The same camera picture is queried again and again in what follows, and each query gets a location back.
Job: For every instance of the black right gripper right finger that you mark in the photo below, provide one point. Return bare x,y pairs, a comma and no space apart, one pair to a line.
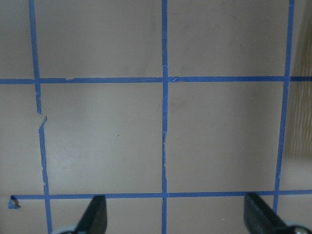
259,218

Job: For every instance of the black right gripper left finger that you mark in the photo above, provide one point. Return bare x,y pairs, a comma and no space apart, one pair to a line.
94,219

